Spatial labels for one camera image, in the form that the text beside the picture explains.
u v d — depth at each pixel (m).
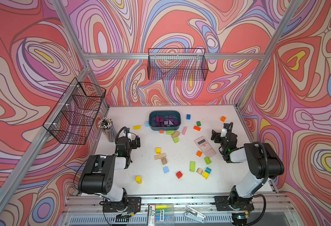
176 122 1.05
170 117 1.11
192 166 0.88
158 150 0.93
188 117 1.11
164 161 0.88
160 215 0.69
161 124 1.05
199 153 0.92
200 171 0.84
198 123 1.07
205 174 0.84
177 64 0.96
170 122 1.05
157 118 1.05
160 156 0.91
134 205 0.72
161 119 1.07
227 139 0.74
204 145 0.95
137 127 1.05
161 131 1.03
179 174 0.82
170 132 1.02
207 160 0.88
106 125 0.86
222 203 0.72
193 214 0.69
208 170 0.84
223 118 1.11
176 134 1.01
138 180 0.78
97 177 0.46
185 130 1.04
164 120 1.05
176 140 0.98
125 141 0.72
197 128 1.05
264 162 0.46
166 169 0.86
